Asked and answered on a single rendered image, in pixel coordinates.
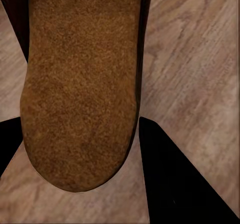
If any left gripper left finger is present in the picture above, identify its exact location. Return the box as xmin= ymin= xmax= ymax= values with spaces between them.
xmin=0 ymin=117 xmax=23 ymax=177

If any sandal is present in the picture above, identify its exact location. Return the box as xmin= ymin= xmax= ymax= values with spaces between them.
xmin=1 ymin=0 xmax=151 ymax=192

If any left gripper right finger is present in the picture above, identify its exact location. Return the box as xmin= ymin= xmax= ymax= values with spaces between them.
xmin=138 ymin=117 xmax=240 ymax=224

